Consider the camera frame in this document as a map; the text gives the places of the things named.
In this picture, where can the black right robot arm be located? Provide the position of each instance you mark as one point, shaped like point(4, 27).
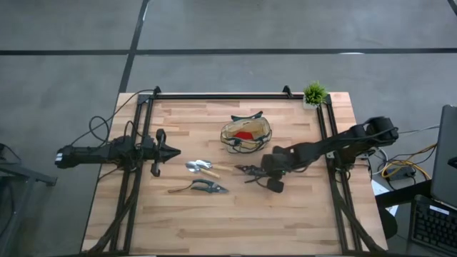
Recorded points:
point(321, 148)

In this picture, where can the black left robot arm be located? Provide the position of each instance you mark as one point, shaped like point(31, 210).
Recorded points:
point(89, 154)

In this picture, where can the black aluminium frame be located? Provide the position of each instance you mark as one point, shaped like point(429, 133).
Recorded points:
point(228, 96)

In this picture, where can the black clamp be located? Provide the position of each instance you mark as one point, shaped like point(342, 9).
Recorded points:
point(156, 90)
point(287, 90)

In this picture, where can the red cloth item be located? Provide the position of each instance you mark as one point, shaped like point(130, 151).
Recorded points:
point(244, 135)

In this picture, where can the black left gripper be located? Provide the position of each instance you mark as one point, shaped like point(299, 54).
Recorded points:
point(150, 151)

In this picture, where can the black power adapter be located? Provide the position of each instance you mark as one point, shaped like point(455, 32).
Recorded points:
point(401, 173)

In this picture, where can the dark hand cultivator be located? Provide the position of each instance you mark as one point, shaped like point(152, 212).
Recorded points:
point(244, 167)

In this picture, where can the grey metal stand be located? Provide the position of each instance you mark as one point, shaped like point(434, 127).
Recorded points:
point(32, 176)

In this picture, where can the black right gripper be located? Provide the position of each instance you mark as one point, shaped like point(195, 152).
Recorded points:
point(274, 165)

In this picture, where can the black side table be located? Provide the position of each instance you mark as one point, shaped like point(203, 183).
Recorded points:
point(403, 194)

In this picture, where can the black stool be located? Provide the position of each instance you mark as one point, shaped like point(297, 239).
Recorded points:
point(389, 223)

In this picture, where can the black keyboard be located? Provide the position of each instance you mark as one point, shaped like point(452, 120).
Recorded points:
point(432, 225)

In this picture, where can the white paper sheet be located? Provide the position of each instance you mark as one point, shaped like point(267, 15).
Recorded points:
point(378, 187)

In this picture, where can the small potted green plant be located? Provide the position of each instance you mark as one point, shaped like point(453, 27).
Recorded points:
point(315, 93)

